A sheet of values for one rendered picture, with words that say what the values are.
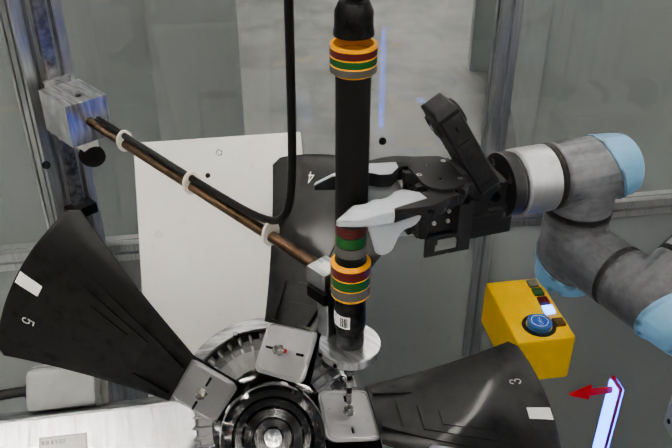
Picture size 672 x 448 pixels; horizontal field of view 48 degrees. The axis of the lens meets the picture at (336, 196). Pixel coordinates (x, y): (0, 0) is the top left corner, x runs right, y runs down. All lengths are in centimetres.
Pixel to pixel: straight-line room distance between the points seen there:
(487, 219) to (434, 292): 98
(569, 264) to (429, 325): 99
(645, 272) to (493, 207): 17
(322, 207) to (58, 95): 49
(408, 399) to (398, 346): 90
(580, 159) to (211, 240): 58
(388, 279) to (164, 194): 71
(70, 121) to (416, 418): 67
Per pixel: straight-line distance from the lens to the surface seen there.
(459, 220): 79
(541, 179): 82
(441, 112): 75
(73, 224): 92
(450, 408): 98
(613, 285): 87
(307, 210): 98
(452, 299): 183
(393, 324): 183
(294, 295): 95
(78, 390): 111
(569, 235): 90
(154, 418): 106
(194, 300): 117
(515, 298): 135
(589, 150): 86
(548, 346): 129
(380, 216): 73
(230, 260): 117
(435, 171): 79
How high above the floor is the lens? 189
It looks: 31 degrees down
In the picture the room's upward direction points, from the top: straight up
